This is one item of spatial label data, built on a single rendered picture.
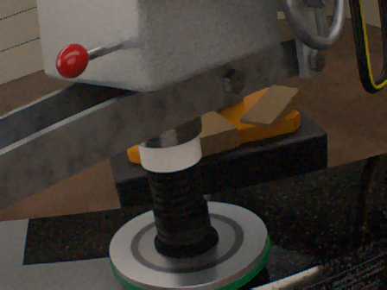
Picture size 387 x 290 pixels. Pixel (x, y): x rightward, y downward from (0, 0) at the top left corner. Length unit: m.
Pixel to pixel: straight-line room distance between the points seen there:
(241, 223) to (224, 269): 0.11
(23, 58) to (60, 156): 6.36
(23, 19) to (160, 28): 6.32
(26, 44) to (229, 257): 6.26
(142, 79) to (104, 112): 0.05
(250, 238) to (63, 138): 0.31
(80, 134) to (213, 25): 0.16
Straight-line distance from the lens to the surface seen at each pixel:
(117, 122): 0.47
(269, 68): 0.63
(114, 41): 0.44
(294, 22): 0.50
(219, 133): 1.23
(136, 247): 0.68
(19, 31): 6.74
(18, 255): 0.83
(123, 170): 1.34
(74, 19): 0.51
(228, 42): 0.49
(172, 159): 0.57
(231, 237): 0.67
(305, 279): 0.68
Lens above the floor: 1.30
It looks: 23 degrees down
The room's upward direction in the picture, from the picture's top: 8 degrees counter-clockwise
